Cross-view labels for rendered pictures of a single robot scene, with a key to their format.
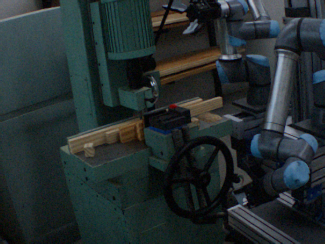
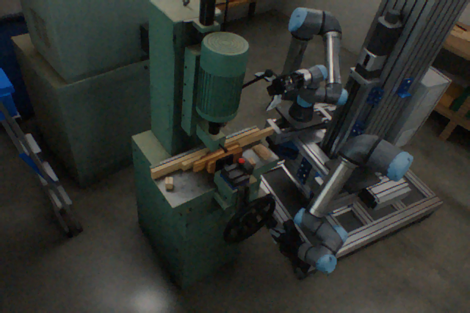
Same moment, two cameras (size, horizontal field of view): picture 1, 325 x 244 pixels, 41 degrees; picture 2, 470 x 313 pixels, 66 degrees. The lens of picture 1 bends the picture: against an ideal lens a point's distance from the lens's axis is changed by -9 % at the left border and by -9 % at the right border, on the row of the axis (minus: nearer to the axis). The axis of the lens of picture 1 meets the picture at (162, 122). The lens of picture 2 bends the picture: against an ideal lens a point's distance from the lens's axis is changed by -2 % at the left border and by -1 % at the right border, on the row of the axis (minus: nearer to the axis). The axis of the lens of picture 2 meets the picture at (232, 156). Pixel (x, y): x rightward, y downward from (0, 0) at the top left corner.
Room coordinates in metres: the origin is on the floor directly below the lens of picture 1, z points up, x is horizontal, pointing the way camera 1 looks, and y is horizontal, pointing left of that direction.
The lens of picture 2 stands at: (0.49, 0.24, 2.15)
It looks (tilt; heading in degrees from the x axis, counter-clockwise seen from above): 45 degrees down; 347
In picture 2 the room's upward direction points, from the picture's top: 11 degrees clockwise
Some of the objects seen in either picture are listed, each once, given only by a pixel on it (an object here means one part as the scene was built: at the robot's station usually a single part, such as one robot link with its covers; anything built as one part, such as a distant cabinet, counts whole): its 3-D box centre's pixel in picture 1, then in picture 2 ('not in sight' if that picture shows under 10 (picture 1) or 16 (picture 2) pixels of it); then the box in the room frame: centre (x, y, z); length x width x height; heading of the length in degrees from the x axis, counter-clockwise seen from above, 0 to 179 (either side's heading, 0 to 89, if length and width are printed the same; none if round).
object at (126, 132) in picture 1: (149, 125); (216, 158); (1.66, 0.05, 0.93); 0.25 x 0.01 x 0.06; 121
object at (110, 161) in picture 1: (160, 145); (222, 176); (1.60, 0.02, 0.87); 0.61 x 0.30 x 0.06; 121
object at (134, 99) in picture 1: (136, 98); (211, 136); (1.71, 0.09, 1.03); 0.14 x 0.07 x 0.09; 31
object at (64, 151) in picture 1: (132, 158); (194, 162); (1.79, 0.14, 0.76); 0.57 x 0.45 x 0.09; 31
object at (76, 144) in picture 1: (140, 124); (208, 151); (1.71, 0.08, 0.93); 0.60 x 0.02 x 0.05; 121
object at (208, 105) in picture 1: (168, 118); (230, 147); (1.75, -0.02, 0.92); 0.54 x 0.02 x 0.04; 121
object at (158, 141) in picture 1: (172, 139); (234, 183); (1.53, -0.03, 0.92); 0.15 x 0.13 x 0.09; 121
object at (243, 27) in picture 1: (240, 31); (311, 94); (1.81, -0.36, 1.22); 0.11 x 0.08 x 0.11; 86
